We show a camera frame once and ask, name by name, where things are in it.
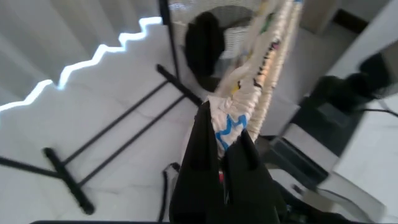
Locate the white curtain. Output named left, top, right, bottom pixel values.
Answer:
left=0, top=0, right=162, bottom=108

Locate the black garment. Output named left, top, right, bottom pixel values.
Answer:
left=185, top=11, right=226, bottom=78

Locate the white laundry basket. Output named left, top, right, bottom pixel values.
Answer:
left=167, top=0, right=268, bottom=93

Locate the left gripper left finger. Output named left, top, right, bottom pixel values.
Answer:
left=169, top=101, right=226, bottom=222

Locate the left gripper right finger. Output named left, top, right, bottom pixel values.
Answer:
left=223, top=129, right=287, bottom=222

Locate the black cable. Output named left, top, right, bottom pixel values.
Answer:
left=157, top=161, right=181, bottom=222
left=357, top=107, right=398, bottom=118

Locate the black clothes rack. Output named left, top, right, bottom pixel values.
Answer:
left=0, top=0, right=203, bottom=215

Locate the cream printed garment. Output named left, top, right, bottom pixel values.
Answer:
left=183, top=0, right=304, bottom=159

